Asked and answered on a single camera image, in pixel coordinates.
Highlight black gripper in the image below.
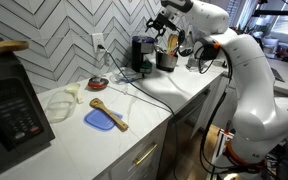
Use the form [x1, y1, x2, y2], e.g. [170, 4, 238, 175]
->
[146, 13, 177, 38]

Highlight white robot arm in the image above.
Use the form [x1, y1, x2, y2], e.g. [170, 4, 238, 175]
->
[160, 0, 288, 167]

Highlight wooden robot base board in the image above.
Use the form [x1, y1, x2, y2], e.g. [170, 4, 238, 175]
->
[187, 123, 221, 180]

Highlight wooden spoons in holder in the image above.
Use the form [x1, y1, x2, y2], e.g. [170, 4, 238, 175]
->
[167, 34, 178, 54]

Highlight black coffeemaker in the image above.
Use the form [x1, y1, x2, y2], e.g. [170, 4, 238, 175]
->
[131, 36, 155, 74]

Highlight silver utensil holder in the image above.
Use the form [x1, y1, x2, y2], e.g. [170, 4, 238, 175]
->
[156, 51, 178, 72]

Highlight wooden spatula on counter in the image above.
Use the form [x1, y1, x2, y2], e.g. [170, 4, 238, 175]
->
[89, 98, 129, 132]

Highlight glass pitcher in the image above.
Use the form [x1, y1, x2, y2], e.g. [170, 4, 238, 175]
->
[186, 53, 203, 72]

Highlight clear glass bowl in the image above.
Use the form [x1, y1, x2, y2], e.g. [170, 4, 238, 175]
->
[111, 67, 140, 84]

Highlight red round lid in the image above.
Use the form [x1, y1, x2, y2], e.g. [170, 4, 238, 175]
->
[88, 77, 109, 90]

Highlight white plastic scoop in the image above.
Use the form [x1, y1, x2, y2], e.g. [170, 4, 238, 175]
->
[65, 83, 83, 104]

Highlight blue plastic lid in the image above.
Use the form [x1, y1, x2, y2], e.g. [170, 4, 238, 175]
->
[84, 109, 115, 131]

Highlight clear plastic container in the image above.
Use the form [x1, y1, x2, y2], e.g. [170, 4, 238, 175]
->
[44, 90, 76, 123]

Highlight wooden spoon on microwave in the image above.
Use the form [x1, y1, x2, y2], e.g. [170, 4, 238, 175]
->
[0, 40, 29, 53]

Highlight black microwave oven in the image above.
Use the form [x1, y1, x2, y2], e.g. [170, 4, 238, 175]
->
[0, 53, 56, 180]

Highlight black power cable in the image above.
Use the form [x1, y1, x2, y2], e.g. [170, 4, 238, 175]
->
[97, 44, 180, 180]

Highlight white wall outlet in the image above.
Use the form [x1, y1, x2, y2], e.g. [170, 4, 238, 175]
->
[92, 33, 104, 53]

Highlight gold drawer handle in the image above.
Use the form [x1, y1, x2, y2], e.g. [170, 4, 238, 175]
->
[133, 143, 157, 165]

